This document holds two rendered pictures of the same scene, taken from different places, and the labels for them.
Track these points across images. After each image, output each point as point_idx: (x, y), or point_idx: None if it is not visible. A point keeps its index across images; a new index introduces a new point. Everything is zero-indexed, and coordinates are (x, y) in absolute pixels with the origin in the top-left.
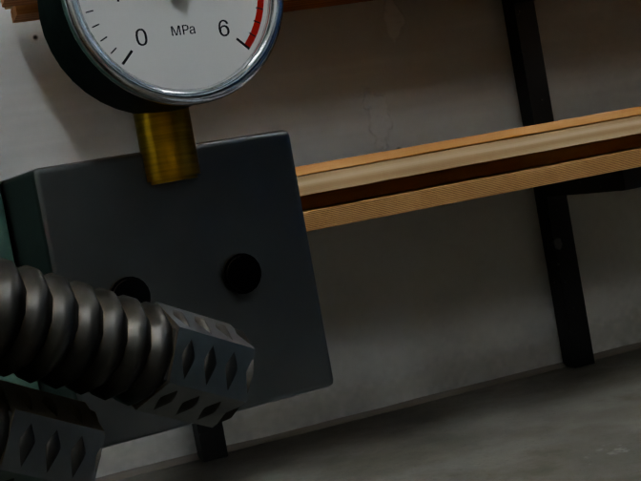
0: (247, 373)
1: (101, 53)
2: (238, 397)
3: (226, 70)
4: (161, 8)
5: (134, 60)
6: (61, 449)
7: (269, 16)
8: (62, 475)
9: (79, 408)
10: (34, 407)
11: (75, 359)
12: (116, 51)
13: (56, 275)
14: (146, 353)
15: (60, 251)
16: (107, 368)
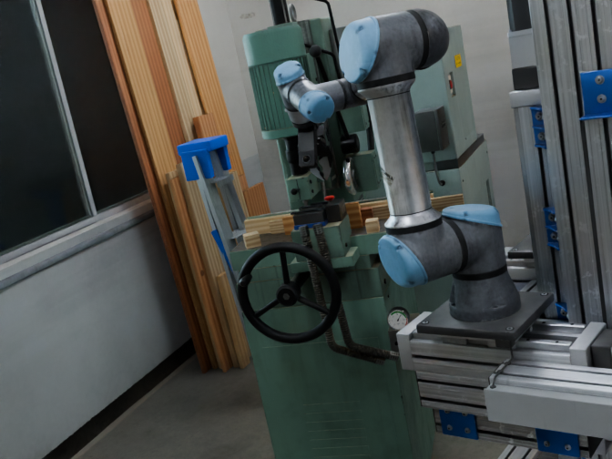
0: (397, 358)
1: (390, 326)
2: (396, 360)
3: (402, 327)
4: (396, 321)
5: (393, 326)
6: (381, 362)
7: (407, 322)
8: (381, 363)
9: (383, 358)
10: (379, 358)
11: (381, 356)
12: (392, 325)
13: (381, 349)
14: (387, 356)
15: (390, 338)
16: (383, 357)
